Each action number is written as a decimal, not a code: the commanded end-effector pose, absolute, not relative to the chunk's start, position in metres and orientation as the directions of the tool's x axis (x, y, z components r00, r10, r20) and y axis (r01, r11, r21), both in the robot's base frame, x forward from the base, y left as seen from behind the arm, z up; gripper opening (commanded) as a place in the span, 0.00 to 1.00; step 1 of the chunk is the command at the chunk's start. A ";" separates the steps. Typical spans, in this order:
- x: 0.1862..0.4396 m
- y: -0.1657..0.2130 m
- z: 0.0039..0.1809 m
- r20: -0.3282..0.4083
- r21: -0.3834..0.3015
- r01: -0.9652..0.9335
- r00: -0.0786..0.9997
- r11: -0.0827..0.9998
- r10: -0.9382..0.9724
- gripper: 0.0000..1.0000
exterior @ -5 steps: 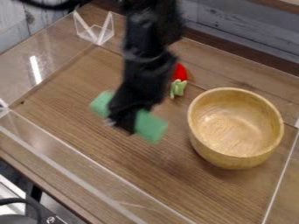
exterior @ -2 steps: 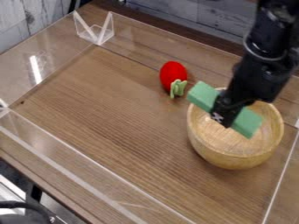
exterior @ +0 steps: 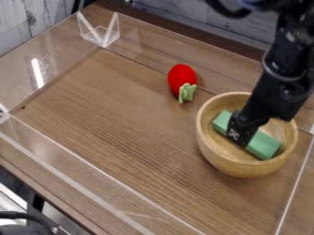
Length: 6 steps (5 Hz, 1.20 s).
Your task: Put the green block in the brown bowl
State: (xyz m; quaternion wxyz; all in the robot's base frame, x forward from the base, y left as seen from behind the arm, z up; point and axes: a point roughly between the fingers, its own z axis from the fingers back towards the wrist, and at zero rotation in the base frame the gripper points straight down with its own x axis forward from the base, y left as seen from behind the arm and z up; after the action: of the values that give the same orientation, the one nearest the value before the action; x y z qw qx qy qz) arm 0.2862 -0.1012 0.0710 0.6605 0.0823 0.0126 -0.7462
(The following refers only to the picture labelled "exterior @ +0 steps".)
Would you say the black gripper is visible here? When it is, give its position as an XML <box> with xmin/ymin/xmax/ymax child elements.
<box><xmin>228</xmin><ymin>60</ymin><xmax>314</xmax><ymax>148</ymax></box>

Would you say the green rectangular block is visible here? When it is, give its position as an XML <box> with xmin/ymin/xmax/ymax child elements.
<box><xmin>213</xmin><ymin>110</ymin><xmax>283</xmax><ymax>161</ymax></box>

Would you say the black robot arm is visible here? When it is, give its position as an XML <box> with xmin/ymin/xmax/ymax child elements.
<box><xmin>228</xmin><ymin>0</ymin><xmax>314</xmax><ymax>147</ymax></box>

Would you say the light brown wooden bowl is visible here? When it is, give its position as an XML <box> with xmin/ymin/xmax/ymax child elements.
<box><xmin>197</xmin><ymin>92</ymin><xmax>300</xmax><ymax>178</ymax></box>

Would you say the red plush strawberry toy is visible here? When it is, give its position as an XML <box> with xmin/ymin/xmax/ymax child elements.
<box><xmin>168</xmin><ymin>64</ymin><xmax>198</xmax><ymax>104</ymax></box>

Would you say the black cable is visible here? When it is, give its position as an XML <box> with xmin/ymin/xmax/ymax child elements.
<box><xmin>204</xmin><ymin>0</ymin><xmax>253</xmax><ymax>18</ymax></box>

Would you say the clear acrylic corner bracket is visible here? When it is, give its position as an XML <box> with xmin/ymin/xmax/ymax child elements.
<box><xmin>77</xmin><ymin>12</ymin><xmax>121</xmax><ymax>48</ymax></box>

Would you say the clear acrylic tray wall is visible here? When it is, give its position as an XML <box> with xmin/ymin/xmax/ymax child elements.
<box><xmin>0</xmin><ymin>107</ymin><xmax>205</xmax><ymax>235</ymax></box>

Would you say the black metal table frame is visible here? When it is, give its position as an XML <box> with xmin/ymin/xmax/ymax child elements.
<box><xmin>23</xmin><ymin>192</ymin><xmax>83</xmax><ymax>235</ymax></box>

